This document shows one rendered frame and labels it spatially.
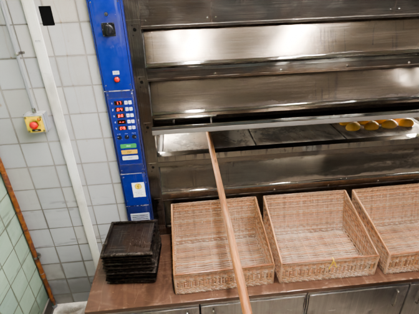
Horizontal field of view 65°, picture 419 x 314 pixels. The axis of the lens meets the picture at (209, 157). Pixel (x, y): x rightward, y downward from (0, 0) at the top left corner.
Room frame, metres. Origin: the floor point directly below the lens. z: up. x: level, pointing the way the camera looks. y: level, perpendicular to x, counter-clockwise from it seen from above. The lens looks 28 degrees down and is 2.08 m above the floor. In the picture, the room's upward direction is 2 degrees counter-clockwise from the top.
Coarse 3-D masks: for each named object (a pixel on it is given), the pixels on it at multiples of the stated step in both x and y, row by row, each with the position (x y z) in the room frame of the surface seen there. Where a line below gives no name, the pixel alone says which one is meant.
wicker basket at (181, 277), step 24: (192, 216) 1.67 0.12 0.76; (216, 216) 1.68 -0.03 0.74; (240, 216) 1.69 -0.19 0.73; (192, 240) 1.62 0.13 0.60; (216, 240) 1.62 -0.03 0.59; (240, 240) 1.61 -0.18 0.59; (264, 240) 1.45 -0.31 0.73; (192, 264) 1.42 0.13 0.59; (216, 264) 1.42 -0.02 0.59; (264, 264) 1.27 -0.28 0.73; (192, 288) 1.23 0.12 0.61; (216, 288) 1.24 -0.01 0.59
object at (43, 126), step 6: (30, 114) 1.61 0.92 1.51; (36, 114) 1.61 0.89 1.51; (42, 114) 1.61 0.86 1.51; (24, 120) 1.59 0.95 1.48; (30, 120) 1.59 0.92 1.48; (36, 120) 1.59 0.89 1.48; (42, 120) 1.60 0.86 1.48; (48, 120) 1.65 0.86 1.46; (42, 126) 1.60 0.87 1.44; (48, 126) 1.63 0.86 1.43; (30, 132) 1.59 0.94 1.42; (36, 132) 1.60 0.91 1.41
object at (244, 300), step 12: (216, 168) 1.50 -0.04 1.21; (216, 180) 1.39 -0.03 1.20; (228, 216) 1.10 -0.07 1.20; (228, 228) 1.02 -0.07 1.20; (228, 240) 0.96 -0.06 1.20; (240, 264) 0.83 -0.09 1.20; (240, 276) 0.78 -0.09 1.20; (240, 288) 0.73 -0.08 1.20; (240, 300) 0.69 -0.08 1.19; (252, 312) 0.65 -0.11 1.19
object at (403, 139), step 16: (272, 144) 1.82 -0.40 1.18; (288, 144) 1.81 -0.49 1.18; (304, 144) 1.80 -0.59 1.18; (320, 144) 1.79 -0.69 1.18; (336, 144) 1.79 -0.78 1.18; (352, 144) 1.80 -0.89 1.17; (368, 144) 1.81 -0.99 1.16; (384, 144) 1.82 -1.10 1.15; (400, 144) 1.82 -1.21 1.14; (160, 160) 1.71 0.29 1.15; (176, 160) 1.72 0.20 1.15
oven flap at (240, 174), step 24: (168, 168) 1.74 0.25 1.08; (192, 168) 1.75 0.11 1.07; (240, 168) 1.76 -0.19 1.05; (264, 168) 1.77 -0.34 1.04; (288, 168) 1.78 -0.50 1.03; (312, 168) 1.78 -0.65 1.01; (336, 168) 1.79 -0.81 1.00; (360, 168) 1.80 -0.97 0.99; (384, 168) 1.81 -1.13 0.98; (408, 168) 1.82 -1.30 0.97; (168, 192) 1.67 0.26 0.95; (192, 192) 1.68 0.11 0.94
